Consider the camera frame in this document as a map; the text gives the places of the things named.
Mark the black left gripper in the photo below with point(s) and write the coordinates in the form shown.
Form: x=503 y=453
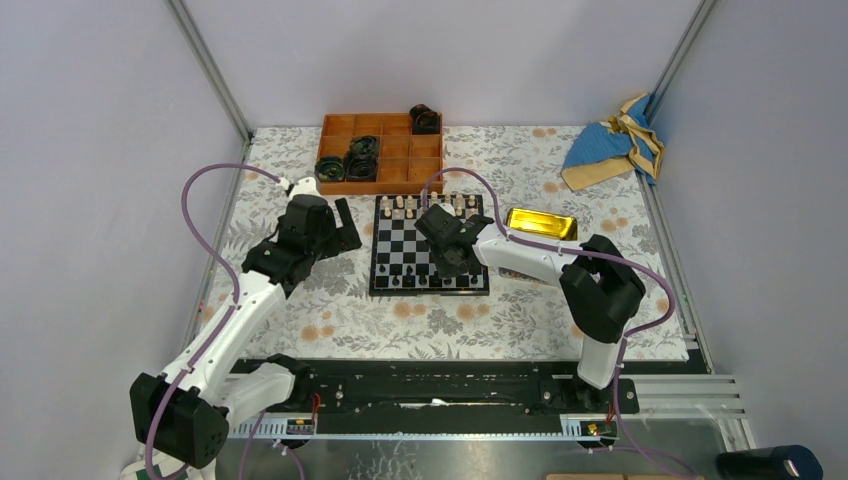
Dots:
x=349 y=233

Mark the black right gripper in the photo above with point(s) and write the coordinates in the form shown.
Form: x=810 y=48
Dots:
x=445 y=271

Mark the gold tin of black pieces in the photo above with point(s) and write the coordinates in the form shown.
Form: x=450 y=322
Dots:
x=544 y=224

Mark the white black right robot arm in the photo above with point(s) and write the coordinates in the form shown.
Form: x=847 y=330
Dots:
x=601 y=288

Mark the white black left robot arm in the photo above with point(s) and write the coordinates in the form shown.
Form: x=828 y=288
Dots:
x=187 y=410

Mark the black silver chess board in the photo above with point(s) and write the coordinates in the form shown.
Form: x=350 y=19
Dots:
x=396 y=241

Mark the floral table mat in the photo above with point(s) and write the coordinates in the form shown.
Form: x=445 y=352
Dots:
x=332 y=315

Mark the black green coil left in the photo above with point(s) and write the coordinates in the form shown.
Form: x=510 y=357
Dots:
x=330 y=168

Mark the black coil middle compartment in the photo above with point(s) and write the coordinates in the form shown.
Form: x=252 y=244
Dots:
x=361 y=160

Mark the black coil compartment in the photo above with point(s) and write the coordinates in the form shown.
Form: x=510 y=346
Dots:
x=361 y=160
x=424 y=120

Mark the orange compartment tray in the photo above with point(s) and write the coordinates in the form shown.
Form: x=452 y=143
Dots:
x=407 y=163

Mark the black coil top compartment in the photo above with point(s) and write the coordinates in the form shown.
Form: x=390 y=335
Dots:
x=424 y=120

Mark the blue yellow cloth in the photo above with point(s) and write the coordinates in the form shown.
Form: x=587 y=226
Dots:
x=623 y=143

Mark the green white checkered paper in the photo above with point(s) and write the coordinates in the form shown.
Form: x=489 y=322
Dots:
x=167 y=467

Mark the black cylinder bottom right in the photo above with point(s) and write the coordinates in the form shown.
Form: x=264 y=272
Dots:
x=786 y=462

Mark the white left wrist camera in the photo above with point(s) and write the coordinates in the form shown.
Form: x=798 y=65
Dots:
x=304 y=186

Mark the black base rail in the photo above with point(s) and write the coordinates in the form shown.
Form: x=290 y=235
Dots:
x=450 y=397

